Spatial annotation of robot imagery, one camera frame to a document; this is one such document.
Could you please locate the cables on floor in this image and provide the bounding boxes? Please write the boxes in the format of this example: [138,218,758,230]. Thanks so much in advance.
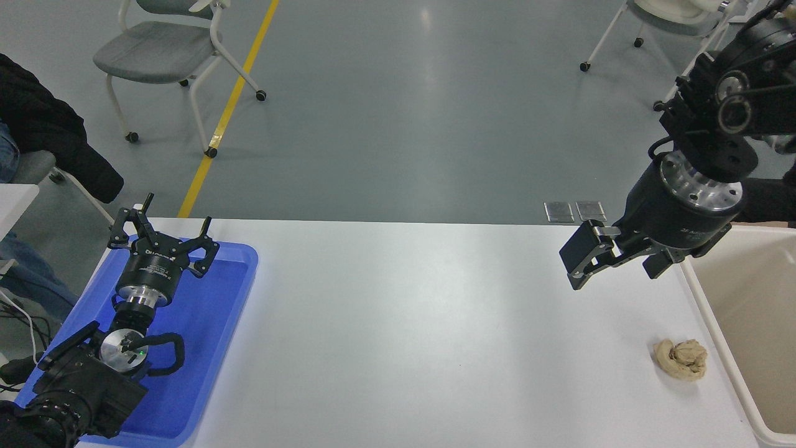
[0,287,53,394]

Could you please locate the blue plastic tray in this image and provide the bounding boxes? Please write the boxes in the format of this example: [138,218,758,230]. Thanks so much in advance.
[14,236,259,448]

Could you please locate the small white side table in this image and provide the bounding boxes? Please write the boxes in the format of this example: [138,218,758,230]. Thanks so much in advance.
[0,184,40,242]

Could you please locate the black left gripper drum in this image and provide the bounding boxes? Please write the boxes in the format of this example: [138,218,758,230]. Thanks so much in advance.
[117,238,195,299]

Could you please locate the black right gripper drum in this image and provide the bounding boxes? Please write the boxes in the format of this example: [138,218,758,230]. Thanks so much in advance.
[614,161,745,253]

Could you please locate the grey seat white frame chair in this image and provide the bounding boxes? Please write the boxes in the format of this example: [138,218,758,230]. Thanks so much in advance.
[93,0,268,159]

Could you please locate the grey chair under person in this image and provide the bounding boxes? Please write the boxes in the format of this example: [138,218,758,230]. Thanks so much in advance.
[11,150,117,226]

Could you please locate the large pale plastic bin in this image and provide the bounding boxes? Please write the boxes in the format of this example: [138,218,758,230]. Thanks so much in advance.
[680,223,796,448]

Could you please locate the person behind bin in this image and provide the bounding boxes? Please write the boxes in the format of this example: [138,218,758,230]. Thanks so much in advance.
[733,177,796,226]

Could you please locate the cream seat white frame chair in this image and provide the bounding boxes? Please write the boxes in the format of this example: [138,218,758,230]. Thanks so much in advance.
[579,0,741,113]

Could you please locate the seated person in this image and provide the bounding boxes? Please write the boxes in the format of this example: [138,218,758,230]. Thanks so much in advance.
[0,53,125,324]

